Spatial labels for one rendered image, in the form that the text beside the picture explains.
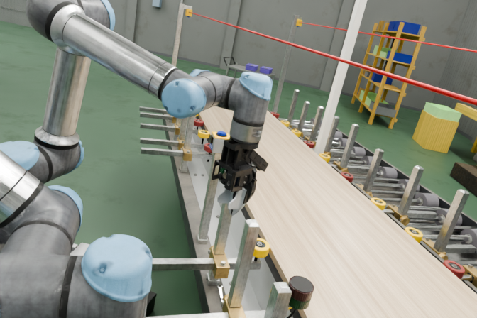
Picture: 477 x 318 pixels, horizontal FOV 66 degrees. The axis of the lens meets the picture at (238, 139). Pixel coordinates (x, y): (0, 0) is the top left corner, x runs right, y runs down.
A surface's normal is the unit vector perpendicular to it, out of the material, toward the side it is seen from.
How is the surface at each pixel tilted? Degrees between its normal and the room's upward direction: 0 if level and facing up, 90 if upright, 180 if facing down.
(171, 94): 90
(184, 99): 90
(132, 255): 0
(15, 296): 57
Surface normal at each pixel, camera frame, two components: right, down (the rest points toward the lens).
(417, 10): -0.15, 0.29
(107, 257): 0.19, -0.93
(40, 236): 0.40, -0.88
